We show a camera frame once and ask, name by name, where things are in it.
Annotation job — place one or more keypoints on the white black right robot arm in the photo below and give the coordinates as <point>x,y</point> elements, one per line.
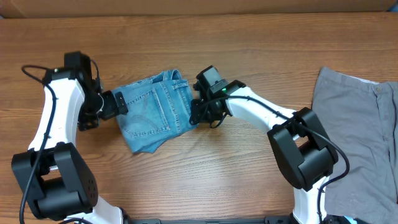
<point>301,147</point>

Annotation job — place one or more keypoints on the grey folded shorts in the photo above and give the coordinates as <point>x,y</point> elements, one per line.
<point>360,117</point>

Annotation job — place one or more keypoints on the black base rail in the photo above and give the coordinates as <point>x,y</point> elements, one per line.
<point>265,220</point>

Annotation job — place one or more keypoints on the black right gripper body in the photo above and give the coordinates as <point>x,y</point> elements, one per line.
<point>204,111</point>

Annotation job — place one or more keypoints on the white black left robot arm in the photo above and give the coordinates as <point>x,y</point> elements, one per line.
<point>55,180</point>

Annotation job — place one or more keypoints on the light blue denim jeans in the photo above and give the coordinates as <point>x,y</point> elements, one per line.
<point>159,109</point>

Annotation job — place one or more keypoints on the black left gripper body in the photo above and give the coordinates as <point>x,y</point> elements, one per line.
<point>98,106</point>

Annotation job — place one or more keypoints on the brown cardboard back panel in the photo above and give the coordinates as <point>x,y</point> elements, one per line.
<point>91,8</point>

